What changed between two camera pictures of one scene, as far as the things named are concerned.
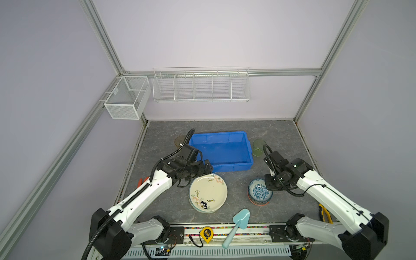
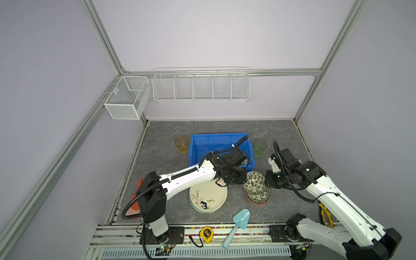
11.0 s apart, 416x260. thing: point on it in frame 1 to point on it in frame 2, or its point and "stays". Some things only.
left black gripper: [201, 171] to [242, 179]
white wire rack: [204, 84] stays
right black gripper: [269, 186] stays
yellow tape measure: [207, 233] stays
